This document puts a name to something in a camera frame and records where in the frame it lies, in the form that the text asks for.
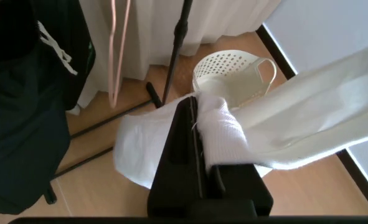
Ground black clothes rack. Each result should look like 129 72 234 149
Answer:
43 0 194 205

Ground pink clothes hanger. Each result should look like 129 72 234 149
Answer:
108 0 131 109

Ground white garment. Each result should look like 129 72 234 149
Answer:
112 40 368 190

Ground white laundry basket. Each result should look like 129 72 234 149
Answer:
192 49 278 109

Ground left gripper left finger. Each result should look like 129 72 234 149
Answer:
146 95 210 218

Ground black shorts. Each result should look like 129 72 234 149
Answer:
0 0 97 215

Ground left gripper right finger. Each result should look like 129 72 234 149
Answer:
208 163 274 218

